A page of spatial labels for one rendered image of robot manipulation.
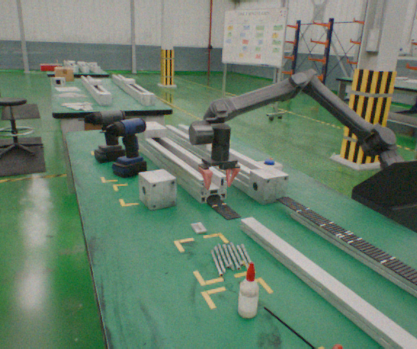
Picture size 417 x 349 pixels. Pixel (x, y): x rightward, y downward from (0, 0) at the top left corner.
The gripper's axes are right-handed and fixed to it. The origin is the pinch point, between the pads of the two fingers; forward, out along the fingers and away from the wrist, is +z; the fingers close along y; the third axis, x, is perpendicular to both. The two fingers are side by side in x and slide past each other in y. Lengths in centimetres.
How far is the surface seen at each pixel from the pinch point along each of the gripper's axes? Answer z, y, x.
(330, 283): 4, -1, 50
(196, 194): 4.9, 4.7, -6.1
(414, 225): 15, -69, 26
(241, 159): -0.5, -21.3, -20.4
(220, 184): 1.7, -3.6, -4.5
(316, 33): -100, -821, -864
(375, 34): -64, -292, -191
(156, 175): -2.2, 17.6, -9.8
